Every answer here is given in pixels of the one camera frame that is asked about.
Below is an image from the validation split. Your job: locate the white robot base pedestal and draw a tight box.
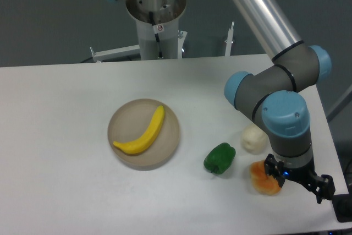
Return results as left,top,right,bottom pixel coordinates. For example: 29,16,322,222
126,0,186,60

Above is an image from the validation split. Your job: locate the white left metal bracket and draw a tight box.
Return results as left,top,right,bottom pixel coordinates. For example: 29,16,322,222
90,45,140,62

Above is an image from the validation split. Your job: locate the white metal bracket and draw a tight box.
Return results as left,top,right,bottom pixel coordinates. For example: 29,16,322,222
90,45,140,62
224,21,235,56

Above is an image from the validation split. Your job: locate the white right metal bracket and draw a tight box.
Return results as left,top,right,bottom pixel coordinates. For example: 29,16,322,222
224,21,235,56

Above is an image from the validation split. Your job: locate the green toy bell pepper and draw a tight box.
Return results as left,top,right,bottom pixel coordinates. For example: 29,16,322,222
203,143,236,175

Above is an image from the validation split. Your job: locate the white toy garlic bulb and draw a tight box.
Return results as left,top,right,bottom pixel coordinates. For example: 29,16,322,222
240,124,268,154

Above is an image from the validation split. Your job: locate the yellow toy banana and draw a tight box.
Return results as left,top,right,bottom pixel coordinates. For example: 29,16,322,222
113,105,166,155

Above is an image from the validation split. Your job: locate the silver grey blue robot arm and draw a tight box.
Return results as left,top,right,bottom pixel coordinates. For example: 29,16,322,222
113,0,335,203

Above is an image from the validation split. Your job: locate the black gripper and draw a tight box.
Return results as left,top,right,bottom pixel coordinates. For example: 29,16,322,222
264,154,336,204

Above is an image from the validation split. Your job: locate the black cable on pedestal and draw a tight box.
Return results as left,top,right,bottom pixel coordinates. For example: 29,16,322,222
148,11,164,59

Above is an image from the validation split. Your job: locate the beige round plate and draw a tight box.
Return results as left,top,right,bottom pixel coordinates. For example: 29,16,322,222
107,99,180,170

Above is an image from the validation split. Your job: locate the orange toy croissant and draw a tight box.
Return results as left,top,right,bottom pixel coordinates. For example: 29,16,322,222
249,160,281,195

